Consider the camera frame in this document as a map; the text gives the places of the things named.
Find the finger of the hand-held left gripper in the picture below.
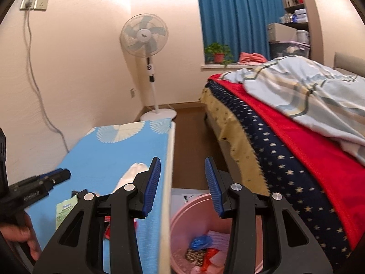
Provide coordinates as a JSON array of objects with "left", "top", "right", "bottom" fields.
[
  {"left": 43, "top": 170, "right": 71, "bottom": 190},
  {"left": 38, "top": 169, "right": 67, "bottom": 179}
]

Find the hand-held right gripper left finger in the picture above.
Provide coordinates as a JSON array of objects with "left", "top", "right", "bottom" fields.
[{"left": 33, "top": 157, "right": 162, "bottom": 274}]

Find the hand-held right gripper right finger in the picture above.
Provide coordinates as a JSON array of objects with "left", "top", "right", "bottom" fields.
[{"left": 204, "top": 157, "right": 334, "bottom": 274}]

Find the white paper bag green print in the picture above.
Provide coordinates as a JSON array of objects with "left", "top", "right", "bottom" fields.
[{"left": 112, "top": 162, "right": 150, "bottom": 193}]

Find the green snack packet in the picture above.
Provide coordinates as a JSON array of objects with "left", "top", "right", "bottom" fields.
[{"left": 55, "top": 196, "right": 79, "bottom": 230}]

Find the pink plastic basin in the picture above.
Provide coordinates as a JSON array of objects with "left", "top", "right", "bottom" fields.
[{"left": 170, "top": 193, "right": 264, "bottom": 274}]

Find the blue plastic bag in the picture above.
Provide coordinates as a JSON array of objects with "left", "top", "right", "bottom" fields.
[{"left": 190, "top": 234, "right": 213, "bottom": 250}]

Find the red plastic bag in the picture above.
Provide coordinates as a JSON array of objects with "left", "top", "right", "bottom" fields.
[{"left": 103, "top": 218, "right": 138, "bottom": 242}]

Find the orange-red mesh bag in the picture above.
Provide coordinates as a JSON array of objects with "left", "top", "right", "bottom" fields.
[{"left": 202, "top": 248, "right": 220, "bottom": 273}]

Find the dark floral cloth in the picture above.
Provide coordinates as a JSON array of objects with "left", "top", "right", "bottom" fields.
[{"left": 185, "top": 248, "right": 206, "bottom": 262}]

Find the person's left hand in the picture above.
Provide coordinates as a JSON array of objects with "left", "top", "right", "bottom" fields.
[{"left": 0, "top": 214, "right": 42, "bottom": 262}]

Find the white box on floor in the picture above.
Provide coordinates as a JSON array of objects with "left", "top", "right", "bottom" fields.
[{"left": 171, "top": 188, "right": 213, "bottom": 206}]

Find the blue tablecloth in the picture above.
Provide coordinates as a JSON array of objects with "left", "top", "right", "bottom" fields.
[{"left": 24, "top": 120, "right": 172, "bottom": 274}]

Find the bed with star blanket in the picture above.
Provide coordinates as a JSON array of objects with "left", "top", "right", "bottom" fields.
[{"left": 200, "top": 81, "right": 356, "bottom": 274}]

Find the red blanket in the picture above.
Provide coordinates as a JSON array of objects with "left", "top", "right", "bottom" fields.
[{"left": 209, "top": 74, "right": 365, "bottom": 252}]

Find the white window sill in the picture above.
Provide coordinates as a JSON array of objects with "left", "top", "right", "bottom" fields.
[{"left": 201, "top": 63, "right": 257, "bottom": 70}]

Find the potted green plant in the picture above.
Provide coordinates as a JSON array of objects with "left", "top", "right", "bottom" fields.
[{"left": 205, "top": 43, "right": 235, "bottom": 66}]

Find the plaid light blue quilt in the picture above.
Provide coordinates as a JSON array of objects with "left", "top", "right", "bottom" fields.
[{"left": 221, "top": 56, "right": 365, "bottom": 161}]

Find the pink cloth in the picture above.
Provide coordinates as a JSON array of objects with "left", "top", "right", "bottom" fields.
[{"left": 239, "top": 52, "right": 269, "bottom": 66}]

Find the white standing fan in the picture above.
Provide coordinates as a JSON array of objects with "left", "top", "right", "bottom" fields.
[{"left": 120, "top": 14, "right": 178, "bottom": 122}]

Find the grey storage box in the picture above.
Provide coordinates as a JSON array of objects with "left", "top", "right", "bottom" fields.
[{"left": 269, "top": 40, "right": 311, "bottom": 59}]

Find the cardboard box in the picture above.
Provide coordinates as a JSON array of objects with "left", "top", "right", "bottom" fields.
[{"left": 266, "top": 23, "right": 299, "bottom": 43}]

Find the blue curtain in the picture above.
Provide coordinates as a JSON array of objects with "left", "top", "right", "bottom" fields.
[{"left": 195, "top": 0, "right": 286, "bottom": 64}]

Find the grey headboard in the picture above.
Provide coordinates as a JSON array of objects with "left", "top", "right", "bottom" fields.
[{"left": 333, "top": 52, "right": 365, "bottom": 78}]

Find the grey wall cable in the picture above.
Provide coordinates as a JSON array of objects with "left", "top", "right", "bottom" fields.
[{"left": 24, "top": 4, "right": 70, "bottom": 153}]

